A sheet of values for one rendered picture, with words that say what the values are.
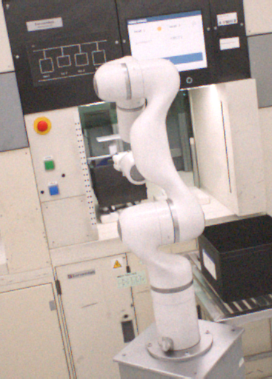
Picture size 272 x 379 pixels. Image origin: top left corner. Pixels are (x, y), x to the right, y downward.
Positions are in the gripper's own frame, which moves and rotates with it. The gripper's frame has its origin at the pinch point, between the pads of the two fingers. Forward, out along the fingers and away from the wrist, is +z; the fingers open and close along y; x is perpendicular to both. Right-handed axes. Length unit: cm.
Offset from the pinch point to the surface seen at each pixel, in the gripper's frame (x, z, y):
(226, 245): -34, -24, 29
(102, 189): -16.9, 22.1, -7.9
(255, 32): 38, 3, 58
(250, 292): -41, -51, 27
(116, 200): -23.1, 22.1, -2.8
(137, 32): 44.2, 2.0, 12.1
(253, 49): 32, 1, 56
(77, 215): -20.6, 2.8, -20.9
